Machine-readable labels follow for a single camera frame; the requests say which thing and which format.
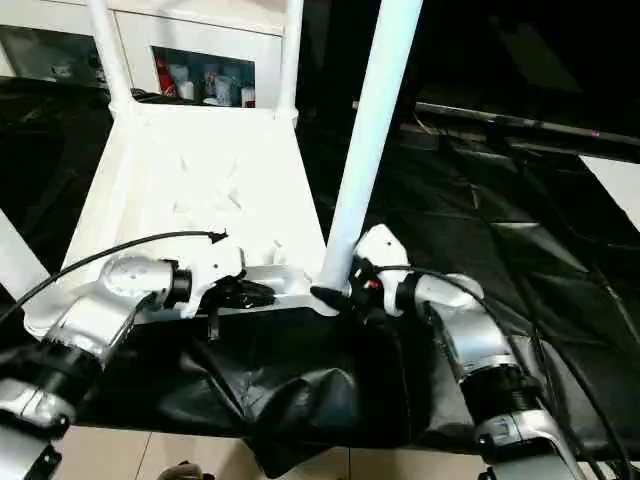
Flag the white plastic table top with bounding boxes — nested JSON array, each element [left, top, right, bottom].
[[22, 102, 351, 339]]

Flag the white plastic table leg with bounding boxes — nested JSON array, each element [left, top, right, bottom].
[[88, 0, 136, 117], [319, 0, 425, 296], [272, 0, 306, 122], [0, 207, 54, 321]]

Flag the black mat cover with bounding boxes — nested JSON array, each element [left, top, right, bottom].
[[0, 77, 640, 479]]

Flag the grey rounded robot foot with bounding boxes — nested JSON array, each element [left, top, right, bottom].
[[160, 460, 216, 480]]

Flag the red item behind glass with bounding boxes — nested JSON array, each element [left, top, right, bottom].
[[157, 54, 176, 96]]

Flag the long black rod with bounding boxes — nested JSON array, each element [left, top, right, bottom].
[[414, 101, 640, 144]]

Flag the white cabinet with glass doors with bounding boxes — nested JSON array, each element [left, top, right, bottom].
[[0, 0, 301, 109]]

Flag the white flat board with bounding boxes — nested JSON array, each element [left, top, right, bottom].
[[579, 154, 640, 231]]

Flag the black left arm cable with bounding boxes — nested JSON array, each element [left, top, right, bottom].
[[0, 229, 229, 321]]

